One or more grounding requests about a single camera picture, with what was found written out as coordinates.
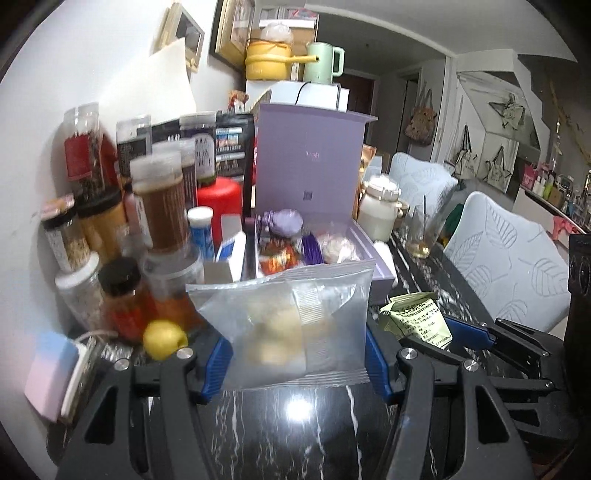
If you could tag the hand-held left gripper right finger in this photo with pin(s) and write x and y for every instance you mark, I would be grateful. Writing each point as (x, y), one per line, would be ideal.
(378, 369)

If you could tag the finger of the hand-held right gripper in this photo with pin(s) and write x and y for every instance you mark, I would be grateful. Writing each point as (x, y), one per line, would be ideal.
(466, 330)
(531, 392)

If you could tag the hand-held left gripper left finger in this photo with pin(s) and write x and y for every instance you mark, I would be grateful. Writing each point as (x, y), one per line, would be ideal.
(217, 369)

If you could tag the green paper packet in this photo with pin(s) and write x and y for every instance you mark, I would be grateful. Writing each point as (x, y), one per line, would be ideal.
(413, 318)

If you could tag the translucent pastry packet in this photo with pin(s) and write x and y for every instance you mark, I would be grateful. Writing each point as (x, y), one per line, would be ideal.
(277, 323)

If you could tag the red cartoon snack packet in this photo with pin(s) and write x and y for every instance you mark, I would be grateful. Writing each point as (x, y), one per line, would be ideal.
(277, 256)

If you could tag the purple fabric sachet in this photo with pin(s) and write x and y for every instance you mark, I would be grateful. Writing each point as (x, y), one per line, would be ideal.
(284, 221)

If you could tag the purple gift box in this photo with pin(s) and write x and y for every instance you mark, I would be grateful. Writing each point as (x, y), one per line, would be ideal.
(304, 138)

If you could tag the yellow lemon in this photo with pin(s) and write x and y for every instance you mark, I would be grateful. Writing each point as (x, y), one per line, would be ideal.
(164, 339)

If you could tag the pink bow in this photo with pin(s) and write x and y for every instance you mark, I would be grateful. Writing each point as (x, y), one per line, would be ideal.
(561, 226)

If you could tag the light blue leaf-pattern chair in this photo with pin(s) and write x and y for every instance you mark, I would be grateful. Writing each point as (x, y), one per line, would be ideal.
(503, 258)
(425, 177)

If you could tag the large jar orange contents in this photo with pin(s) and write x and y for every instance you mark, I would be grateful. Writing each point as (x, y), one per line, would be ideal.
(173, 295)

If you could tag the glass cup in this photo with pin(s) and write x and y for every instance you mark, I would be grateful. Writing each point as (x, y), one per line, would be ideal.
(422, 242)

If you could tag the white tissue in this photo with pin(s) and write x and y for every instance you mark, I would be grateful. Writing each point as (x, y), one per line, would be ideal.
(385, 258)

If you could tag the dark green bag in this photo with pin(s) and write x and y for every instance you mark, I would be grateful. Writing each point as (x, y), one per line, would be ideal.
(455, 217)

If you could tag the white and blue carton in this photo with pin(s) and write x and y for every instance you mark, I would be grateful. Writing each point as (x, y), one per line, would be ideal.
(228, 254)

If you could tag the black-lidded jar red contents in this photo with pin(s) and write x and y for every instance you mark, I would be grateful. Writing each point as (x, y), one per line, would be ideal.
(122, 300)

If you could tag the row of bottles on shelf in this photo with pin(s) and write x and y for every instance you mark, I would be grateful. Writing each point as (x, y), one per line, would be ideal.
(554, 184)

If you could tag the black straw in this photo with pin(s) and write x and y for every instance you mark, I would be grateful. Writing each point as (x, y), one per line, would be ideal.
(424, 207)

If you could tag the blue tube with white cap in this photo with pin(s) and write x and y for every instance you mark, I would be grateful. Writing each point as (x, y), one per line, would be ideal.
(202, 235)

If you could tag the white lidded jug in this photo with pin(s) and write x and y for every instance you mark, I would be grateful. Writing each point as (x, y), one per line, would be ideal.
(376, 217)

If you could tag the white-lidded jar of flakes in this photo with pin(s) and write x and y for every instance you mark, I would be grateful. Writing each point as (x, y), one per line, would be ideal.
(81, 295)

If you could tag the white tote bag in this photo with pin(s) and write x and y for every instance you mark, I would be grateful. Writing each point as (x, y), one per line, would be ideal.
(464, 157)
(496, 168)

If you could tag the pink and blue box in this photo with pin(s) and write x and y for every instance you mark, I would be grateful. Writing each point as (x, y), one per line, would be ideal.
(48, 374)

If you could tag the red canister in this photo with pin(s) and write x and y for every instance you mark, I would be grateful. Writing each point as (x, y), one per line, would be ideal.
(221, 198)

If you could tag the jar of brown powder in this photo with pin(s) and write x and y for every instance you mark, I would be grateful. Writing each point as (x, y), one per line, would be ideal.
(159, 207)

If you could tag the pink bottle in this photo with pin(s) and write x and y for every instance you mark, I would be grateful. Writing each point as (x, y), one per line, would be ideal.
(134, 212)

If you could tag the yellow jar with black lid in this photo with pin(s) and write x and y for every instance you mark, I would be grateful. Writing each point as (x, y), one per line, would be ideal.
(104, 226)

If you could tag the orange snack bag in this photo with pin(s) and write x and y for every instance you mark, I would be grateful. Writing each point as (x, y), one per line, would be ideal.
(365, 159)

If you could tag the small jar of nuts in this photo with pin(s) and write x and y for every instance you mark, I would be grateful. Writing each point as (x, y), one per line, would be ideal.
(64, 240)

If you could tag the star-shaped hanging bag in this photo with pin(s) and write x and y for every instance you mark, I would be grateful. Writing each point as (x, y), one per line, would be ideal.
(508, 110)

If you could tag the brown patterned tote bag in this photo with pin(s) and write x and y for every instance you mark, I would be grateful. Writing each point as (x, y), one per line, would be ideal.
(421, 122)

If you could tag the white-lidded jar dark contents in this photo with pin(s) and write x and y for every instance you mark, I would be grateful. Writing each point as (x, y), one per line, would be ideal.
(175, 146)

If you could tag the black coffee bag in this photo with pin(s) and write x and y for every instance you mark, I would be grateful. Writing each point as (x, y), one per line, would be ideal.
(231, 143)

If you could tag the jar with black label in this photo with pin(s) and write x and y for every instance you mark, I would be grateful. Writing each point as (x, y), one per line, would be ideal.
(131, 152)

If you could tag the tall jar with red label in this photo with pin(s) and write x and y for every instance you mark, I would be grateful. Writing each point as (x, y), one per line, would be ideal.
(83, 157)

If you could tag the red snack bag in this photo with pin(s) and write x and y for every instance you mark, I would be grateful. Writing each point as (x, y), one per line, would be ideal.
(236, 100)

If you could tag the woven straw fan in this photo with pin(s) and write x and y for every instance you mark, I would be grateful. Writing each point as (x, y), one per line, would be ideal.
(265, 98)

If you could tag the white appliance box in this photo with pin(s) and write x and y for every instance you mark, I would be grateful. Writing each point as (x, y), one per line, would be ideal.
(318, 97)

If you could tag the white paper sheet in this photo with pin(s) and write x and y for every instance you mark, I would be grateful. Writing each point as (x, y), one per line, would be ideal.
(157, 83)

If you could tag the green electric kettle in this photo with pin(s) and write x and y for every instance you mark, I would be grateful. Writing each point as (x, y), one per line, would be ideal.
(318, 64)

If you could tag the yellow pot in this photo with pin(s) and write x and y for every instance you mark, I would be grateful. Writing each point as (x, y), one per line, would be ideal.
(265, 62)

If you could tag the cardboard boxes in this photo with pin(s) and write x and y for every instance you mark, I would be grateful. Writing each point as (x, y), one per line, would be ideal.
(302, 34)

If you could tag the clear plastic bag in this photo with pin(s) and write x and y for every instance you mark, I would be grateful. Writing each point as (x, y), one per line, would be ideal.
(276, 33)

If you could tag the gold framed picture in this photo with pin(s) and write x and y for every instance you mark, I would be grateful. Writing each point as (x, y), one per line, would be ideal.
(231, 27)

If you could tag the wood-framed wall panel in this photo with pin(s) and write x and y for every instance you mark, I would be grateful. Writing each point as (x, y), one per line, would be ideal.
(184, 32)

